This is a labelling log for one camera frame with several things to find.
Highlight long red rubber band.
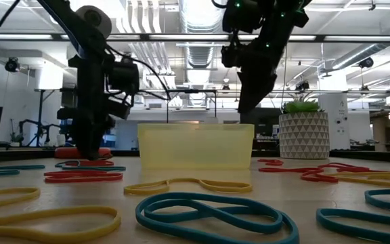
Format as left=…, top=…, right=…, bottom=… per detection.
left=257, top=158, right=385, bottom=184

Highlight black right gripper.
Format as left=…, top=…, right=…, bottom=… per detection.
left=237, top=35, right=286, bottom=114

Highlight small folded blue rubber band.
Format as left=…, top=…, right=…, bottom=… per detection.
left=135, top=191, right=301, bottom=244

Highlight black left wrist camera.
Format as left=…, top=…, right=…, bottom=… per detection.
left=108, top=60, right=140, bottom=96

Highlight silver ceiling duct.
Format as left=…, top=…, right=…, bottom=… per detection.
left=177, top=0, right=228, bottom=68

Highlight yellow translucent plastic bin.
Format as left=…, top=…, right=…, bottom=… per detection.
left=137, top=123, right=255, bottom=171

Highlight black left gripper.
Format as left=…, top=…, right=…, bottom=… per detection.
left=58, top=56, right=131, bottom=161

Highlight white pillar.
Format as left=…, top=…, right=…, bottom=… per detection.
left=318, top=73, right=351, bottom=150

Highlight black metal stand frame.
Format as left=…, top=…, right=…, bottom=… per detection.
left=165, top=89, right=218, bottom=125

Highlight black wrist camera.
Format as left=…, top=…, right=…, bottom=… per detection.
left=108, top=60, right=140, bottom=96
left=220, top=43, right=240, bottom=68

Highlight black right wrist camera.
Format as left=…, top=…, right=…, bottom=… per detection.
left=220, top=43, right=240, bottom=68

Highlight yellow rubber band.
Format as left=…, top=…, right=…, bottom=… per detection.
left=328, top=170, right=390, bottom=189
left=123, top=177, right=253, bottom=197
left=0, top=186, right=122, bottom=244

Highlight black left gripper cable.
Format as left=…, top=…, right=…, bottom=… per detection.
left=106, top=44, right=173, bottom=102

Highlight green succulent plant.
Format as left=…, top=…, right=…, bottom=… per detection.
left=281, top=94, right=323, bottom=115

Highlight potted green plant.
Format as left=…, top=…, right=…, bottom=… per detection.
left=278, top=111, right=330, bottom=161

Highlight long blue rubber band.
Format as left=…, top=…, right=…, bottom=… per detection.
left=0, top=163, right=46, bottom=178

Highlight scattered rubber bands on table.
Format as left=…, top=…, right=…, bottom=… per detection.
left=316, top=207, right=390, bottom=244

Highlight black ceiling-mounted camera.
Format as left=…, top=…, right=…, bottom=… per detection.
left=4, top=56, right=21, bottom=73
left=358, top=56, right=374, bottom=69

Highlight overhead beam with light strips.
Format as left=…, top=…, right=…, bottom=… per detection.
left=0, top=32, right=390, bottom=43

